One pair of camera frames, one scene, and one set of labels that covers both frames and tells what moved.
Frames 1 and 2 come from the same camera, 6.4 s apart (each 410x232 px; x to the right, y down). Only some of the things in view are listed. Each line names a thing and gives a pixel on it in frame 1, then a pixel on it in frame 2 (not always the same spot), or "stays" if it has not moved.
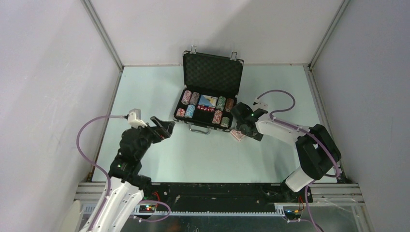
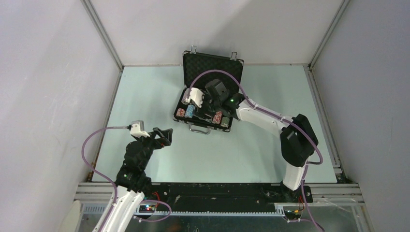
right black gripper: (253, 135) → (206, 96)
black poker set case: (212, 83) stays
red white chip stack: (217, 117) stays
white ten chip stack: (190, 111) stays
